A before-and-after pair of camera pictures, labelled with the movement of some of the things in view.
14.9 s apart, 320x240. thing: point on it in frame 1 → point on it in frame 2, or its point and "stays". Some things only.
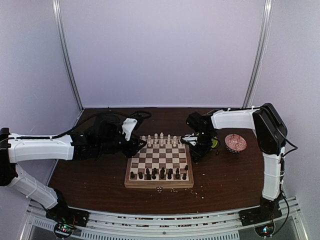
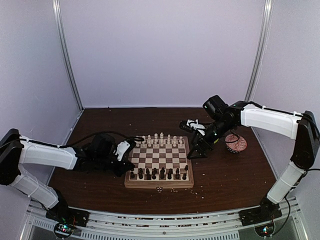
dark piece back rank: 154,172 stays
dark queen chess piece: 162,171 stays
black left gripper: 132,149 → 121,170
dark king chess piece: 169,173 stays
